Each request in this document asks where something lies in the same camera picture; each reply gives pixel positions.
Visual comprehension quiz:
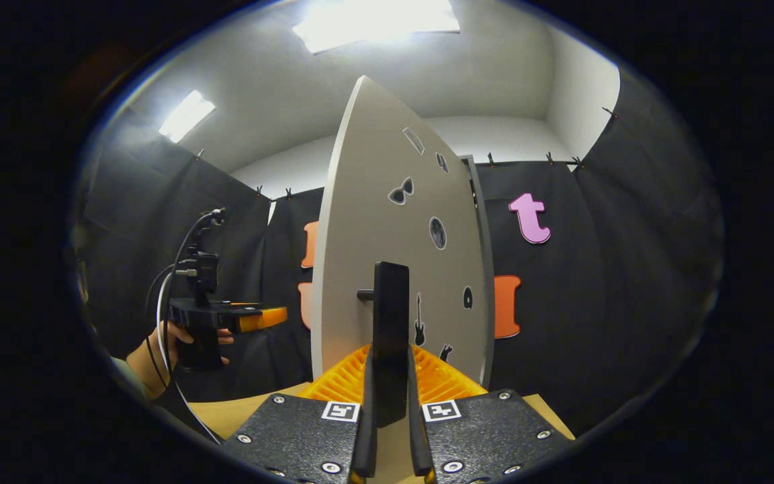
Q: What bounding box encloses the black door handle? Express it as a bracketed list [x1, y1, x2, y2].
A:
[358, 261, 410, 428]

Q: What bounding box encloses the black cable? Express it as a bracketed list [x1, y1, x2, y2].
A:
[144, 210, 220, 377]

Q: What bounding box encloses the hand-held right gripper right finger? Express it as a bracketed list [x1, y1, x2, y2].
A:
[406, 344, 572, 484]

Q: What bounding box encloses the grey cabinet door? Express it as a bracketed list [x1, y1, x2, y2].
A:
[311, 75, 490, 392]

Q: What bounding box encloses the large ceiling light panel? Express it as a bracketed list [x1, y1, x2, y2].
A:
[293, 0, 462, 54]

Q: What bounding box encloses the small ceiling light panel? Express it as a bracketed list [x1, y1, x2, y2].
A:
[159, 89, 216, 143]

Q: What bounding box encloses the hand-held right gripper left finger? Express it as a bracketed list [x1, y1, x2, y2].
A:
[221, 344, 379, 484]

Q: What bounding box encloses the black backdrop cloth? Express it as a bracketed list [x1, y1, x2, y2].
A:
[71, 67, 724, 438]

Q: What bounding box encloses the white cable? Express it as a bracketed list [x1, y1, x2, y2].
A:
[156, 269, 223, 446]

